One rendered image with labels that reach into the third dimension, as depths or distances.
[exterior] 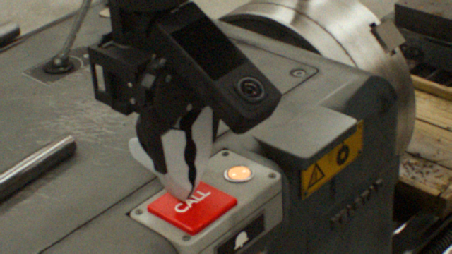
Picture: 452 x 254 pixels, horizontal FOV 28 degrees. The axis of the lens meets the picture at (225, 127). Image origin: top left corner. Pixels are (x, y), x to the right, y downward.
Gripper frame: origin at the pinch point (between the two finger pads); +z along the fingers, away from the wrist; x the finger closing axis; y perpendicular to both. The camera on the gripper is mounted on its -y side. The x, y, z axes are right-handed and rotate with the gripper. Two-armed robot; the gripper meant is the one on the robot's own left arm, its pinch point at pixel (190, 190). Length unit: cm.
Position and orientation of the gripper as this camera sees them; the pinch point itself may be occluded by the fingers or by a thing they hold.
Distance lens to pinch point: 81.7
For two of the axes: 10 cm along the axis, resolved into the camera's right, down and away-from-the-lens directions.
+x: -6.7, 4.3, -6.1
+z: 0.6, 8.4, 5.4
